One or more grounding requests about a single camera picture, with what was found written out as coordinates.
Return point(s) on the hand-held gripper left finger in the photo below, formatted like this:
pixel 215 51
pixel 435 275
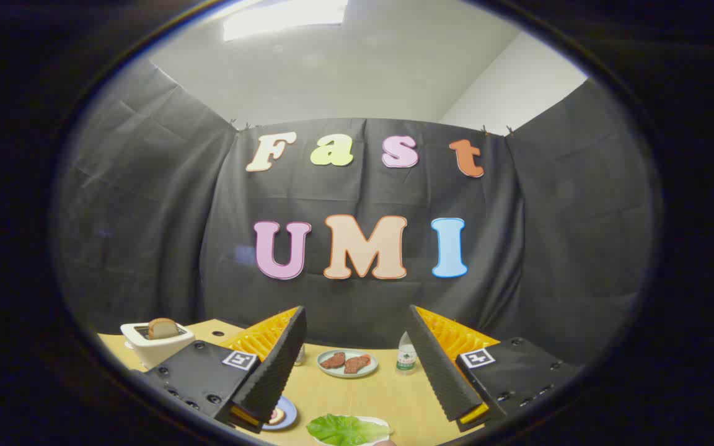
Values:
pixel 282 359

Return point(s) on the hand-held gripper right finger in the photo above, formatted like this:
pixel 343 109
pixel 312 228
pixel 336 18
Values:
pixel 434 365

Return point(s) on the green lettuce leaf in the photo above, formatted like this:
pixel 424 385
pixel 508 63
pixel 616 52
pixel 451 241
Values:
pixel 341 430

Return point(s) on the toasted bread slice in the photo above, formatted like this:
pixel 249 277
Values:
pixel 162 328

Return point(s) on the clear water bottle green label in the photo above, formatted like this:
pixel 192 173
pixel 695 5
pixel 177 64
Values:
pixel 406 358

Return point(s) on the brown meat piece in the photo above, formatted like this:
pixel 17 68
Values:
pixel 357 364
pixel 332 360

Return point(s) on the blue plate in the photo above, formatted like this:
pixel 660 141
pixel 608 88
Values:
pixel 290 410

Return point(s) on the pale green oval plate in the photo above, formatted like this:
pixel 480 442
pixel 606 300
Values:
pixel 348 374

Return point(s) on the white plate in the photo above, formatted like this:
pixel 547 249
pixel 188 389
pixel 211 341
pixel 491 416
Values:
pixel 383 426

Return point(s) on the white toaster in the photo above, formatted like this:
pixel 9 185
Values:
pixel 152 354

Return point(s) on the black backdrop cloth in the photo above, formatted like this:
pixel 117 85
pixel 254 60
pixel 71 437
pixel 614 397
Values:
pixel 177 217

